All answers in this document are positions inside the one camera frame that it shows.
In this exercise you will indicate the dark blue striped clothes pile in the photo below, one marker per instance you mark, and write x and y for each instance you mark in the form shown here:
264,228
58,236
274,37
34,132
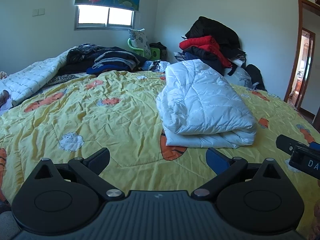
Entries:
93,59

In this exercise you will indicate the floral cushion on chair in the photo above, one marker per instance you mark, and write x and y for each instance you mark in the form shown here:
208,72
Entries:
139,40

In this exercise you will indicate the wall light switch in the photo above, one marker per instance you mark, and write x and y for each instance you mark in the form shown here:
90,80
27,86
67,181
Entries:
38,12

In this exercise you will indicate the green plastic chair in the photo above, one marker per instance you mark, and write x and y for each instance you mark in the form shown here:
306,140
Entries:
155,52

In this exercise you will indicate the clear plastic bag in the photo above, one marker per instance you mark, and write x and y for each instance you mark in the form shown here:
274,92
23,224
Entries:
240,77

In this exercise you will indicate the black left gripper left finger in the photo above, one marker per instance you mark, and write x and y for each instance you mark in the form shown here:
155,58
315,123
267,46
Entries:
76,180

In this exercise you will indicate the white quilted down jacket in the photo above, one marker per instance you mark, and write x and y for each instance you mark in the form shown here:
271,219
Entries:
200,109

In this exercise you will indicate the black bag beside bed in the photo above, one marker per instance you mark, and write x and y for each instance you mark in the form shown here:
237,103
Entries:
256,77

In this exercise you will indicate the white patterned quilt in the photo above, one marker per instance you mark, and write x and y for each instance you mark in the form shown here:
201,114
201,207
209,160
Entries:
23,84

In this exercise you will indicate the bright window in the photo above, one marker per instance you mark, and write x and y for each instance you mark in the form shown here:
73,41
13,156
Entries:
92,17

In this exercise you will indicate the red garment on pile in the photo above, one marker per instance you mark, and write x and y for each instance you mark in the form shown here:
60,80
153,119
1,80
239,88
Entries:
207,43

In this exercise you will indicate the black jacket on pile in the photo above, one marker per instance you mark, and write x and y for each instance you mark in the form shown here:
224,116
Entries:
226,38

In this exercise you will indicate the dark blue garment on pile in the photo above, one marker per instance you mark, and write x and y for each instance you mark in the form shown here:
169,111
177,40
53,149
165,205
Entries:
206,57

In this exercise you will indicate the yellow carrot print bedspread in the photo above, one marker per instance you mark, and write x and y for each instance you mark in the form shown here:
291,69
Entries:
117,110

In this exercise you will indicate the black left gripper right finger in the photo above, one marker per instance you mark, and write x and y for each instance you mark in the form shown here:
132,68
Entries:
238,179

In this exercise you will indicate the brown wooden door frame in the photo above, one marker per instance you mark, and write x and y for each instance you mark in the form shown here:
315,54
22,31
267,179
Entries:
303,88

